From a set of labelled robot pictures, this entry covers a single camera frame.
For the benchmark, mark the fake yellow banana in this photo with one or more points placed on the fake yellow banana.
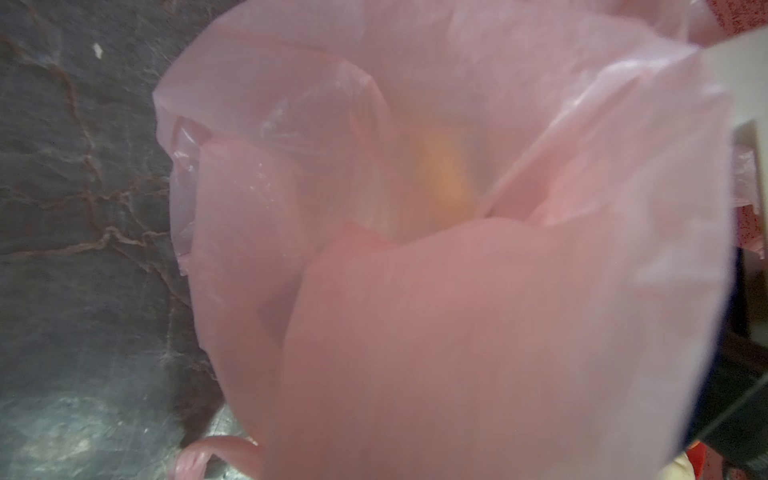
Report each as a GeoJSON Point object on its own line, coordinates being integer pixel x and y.
{"type": "Point", "coordinates": [444, 171]}

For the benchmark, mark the pink plastic bag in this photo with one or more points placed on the pink plastic bag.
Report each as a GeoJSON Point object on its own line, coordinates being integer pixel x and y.
{"type": "Point", "coordinates": [562, 332]}

